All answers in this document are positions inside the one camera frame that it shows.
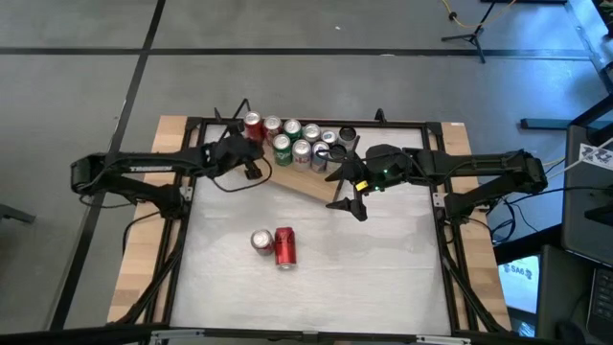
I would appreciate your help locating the red can black lettering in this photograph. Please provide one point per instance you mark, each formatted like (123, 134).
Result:
(285, 246)

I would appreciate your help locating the silver can dark top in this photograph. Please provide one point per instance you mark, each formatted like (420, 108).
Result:
(347, 136)

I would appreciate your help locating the black table clamp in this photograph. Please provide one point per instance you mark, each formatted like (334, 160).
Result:
(380, 116)

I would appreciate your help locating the black computer tower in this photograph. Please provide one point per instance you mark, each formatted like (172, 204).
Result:
(584, 215)

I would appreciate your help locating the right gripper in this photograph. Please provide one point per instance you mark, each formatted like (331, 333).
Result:
(392, 179)

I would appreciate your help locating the silver metal bracket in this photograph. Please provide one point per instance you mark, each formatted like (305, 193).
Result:
(177, 334)
(445, 340)

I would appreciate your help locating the black desk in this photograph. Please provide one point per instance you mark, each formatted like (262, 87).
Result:
(560, 287)

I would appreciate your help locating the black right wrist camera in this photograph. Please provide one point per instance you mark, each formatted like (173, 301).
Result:
(383, 154)

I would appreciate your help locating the green soda can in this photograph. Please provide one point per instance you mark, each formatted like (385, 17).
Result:
(292, 128)
(281, 148)

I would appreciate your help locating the red cola can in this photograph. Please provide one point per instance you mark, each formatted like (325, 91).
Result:
(272, 125)
(252, 123)
(262, 241)

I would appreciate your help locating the printed marker paper sheet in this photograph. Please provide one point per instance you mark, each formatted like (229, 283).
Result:
(596, 155)

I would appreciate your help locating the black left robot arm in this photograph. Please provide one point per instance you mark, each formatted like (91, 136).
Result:
(143, 165)

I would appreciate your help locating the wooden shelf black metal legs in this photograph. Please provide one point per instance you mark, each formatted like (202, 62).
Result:
(301, 182)

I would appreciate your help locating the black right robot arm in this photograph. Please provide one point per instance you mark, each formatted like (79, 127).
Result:
(479, 163)

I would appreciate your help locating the black tripod stand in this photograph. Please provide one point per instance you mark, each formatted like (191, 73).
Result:
(475, 34)

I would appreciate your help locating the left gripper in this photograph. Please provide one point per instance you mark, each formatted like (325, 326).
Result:
(230, 153)

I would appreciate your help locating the black floor stand bar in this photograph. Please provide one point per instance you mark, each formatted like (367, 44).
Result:
(546, 123)

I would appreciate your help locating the black keyboard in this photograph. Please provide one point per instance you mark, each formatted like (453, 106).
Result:
(603, 306)

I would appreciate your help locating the grey metal beam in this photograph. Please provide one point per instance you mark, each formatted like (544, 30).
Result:
(591, 43)

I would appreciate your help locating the black chair foot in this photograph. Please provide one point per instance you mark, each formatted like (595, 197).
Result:
(14, 213)

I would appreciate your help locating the blue and silver can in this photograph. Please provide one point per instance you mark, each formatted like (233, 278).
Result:
(329, 136)
(319, 155)

